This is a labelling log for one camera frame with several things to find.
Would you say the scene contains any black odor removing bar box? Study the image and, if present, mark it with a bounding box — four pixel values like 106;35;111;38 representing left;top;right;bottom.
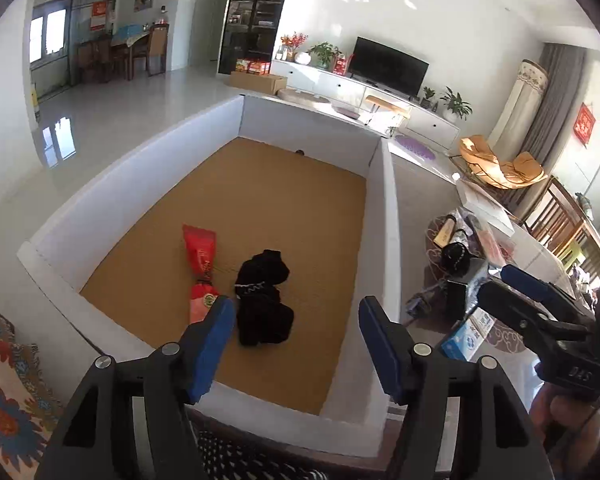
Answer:
445;258;489;322

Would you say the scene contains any person's right hand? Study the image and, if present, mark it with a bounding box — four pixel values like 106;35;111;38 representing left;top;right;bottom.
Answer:
529;382;600;456

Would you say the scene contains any clear packaged pink item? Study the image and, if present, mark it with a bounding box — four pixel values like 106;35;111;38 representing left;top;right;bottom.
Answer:
466;212;515;268

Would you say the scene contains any black knit hat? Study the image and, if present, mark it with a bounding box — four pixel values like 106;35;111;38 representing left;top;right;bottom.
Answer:
440;242;472;275

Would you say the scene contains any blue white medicine box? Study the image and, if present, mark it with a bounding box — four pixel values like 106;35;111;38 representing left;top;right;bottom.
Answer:
440;308;495;362

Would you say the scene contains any wooden chair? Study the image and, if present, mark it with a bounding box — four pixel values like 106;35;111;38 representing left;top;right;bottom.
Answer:
520;177;600;257

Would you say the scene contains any floral patterned cloth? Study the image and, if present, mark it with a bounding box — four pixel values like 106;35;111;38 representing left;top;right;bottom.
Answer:
0;312;62;479

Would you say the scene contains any white flat box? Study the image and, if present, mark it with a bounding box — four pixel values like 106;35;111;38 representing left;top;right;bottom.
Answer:
455;180;515;237

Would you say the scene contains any orange lounge chair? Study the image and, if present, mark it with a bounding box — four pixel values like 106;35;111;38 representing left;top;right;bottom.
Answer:
458;136;547;191

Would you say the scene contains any purple round mat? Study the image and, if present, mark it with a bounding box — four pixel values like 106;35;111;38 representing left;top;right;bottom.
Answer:
393;136;436;160

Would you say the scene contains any white foam organizer box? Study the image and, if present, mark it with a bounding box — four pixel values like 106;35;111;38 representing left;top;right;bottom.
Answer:
17;93;404;460

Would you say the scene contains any white standing air conditioner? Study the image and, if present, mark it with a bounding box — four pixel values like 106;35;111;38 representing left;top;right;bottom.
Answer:
488;60;548;162

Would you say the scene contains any green potted plant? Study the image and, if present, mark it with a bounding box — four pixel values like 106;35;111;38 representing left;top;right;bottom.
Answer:
440;87;474;122

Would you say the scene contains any white tv cabinet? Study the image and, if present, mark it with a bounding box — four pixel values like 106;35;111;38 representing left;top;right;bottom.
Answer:
271;61;460;152

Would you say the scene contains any black sock bundle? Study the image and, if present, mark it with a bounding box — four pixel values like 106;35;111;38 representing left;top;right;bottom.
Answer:
234;249;294;347

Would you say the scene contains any grey curtain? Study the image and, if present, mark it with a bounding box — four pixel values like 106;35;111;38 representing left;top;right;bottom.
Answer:
521;44;586;168

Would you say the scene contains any red gift pouch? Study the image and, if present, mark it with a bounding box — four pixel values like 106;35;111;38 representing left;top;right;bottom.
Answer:
182;224;220;324

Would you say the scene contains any black flat television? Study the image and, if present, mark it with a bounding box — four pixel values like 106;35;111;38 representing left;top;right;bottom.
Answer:
348;37;429;96

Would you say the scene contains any cardboard box on floor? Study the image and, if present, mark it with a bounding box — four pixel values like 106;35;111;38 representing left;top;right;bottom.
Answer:
228;72;287;96

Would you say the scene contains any red flower vase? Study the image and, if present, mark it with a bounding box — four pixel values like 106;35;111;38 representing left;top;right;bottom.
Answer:
280;32;308;62

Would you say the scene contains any dark glass display cabinet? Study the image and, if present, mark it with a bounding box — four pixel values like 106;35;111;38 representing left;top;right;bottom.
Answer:
218;0;285;75

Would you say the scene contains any dining table with chairs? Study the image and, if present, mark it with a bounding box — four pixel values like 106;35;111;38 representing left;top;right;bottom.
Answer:
76;23;170;82

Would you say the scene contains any red wall hanging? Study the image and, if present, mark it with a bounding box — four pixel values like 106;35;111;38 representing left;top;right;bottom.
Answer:
573;103;596;146

